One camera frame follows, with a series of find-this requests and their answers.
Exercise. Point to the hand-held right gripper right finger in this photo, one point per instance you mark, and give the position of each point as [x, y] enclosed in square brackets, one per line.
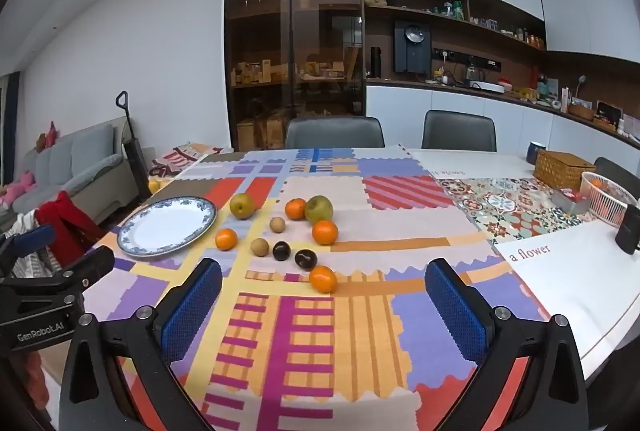
[457, 316]

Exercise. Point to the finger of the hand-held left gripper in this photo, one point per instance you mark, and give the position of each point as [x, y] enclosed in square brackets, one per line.
[90, 265]
[32, 238]

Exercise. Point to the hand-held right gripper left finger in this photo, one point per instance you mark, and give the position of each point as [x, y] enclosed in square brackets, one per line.
[192, 311]

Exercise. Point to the orange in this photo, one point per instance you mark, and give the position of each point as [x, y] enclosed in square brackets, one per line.
[322, 279]
[295, 209]
[226, 239]
[325, 232]

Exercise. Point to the blue rimmed white plate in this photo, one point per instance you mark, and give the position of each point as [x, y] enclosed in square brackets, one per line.
[167, 226]

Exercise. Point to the brown kiwi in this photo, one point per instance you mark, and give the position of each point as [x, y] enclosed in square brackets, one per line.
[259, 246]
[277, 224]

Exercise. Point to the dark plum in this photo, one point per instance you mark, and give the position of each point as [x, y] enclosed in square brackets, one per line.
[305, 258]
[281, 251]

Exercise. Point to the green apple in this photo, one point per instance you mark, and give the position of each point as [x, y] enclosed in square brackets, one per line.
[242, 205]
[319, 209]

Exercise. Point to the striped grey white cloth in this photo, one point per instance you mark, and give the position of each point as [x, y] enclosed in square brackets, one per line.
[22, 223]

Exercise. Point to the red jacket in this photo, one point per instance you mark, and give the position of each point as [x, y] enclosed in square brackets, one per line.
[70, 221]

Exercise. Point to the pink plush toy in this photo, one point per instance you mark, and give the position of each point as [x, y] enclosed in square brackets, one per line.
[17, 188]

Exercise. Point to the grey sofa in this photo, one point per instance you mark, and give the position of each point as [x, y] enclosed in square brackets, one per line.
[75, 166]

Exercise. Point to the yellow plastic item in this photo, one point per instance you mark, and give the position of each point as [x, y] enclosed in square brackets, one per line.
[156, 186]

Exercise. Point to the red plush toy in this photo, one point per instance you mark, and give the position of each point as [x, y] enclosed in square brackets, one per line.
[47, 136]

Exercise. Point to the white tile print tablecloth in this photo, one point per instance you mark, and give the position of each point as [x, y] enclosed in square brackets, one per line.
[565, 281]

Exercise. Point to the black upright vacuum cleaner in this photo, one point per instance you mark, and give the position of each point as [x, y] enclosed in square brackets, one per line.
[132, 151]

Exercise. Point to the colourful patchwork tablecloth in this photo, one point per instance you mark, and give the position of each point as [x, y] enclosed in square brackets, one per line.
[320, 341]

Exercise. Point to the folded patterned cloth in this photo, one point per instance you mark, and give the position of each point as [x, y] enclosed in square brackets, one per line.
[185, 158]

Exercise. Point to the grey red tin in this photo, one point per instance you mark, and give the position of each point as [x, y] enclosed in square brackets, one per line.
[570, 202]

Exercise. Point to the dark blue mug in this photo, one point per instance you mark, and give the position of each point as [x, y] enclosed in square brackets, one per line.
[535, 153]

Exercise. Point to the wicker basket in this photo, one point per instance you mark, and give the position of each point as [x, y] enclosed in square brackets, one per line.
[562, 168]

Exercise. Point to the cardboard box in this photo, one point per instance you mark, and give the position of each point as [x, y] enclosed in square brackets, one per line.
[275, 131]
[245, 135]

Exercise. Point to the grey dining chair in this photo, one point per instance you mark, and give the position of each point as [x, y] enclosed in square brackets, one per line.
[617, 176]
[459, 130]
[334, 132]

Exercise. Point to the white plastic basket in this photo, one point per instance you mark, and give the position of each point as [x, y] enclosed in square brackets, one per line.
[612, 206]

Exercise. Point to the white flat appliance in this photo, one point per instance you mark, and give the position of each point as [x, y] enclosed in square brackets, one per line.
[487, 87]

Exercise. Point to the small woven basket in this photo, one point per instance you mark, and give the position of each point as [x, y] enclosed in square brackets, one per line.
[581, 112]

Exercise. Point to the glass kettle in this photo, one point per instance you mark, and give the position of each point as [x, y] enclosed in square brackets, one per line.
[472, 72]

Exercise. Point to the black tablet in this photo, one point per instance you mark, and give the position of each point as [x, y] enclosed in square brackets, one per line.
[608, 113]

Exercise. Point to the black thermos bottle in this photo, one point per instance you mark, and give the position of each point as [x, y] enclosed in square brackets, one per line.
[375, 61]

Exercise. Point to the dark glass display cabinet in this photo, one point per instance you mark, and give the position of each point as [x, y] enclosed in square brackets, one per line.
[295, 36]

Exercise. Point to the black wall water dispenser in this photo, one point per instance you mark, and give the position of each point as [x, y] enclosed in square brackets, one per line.
[412, 51]

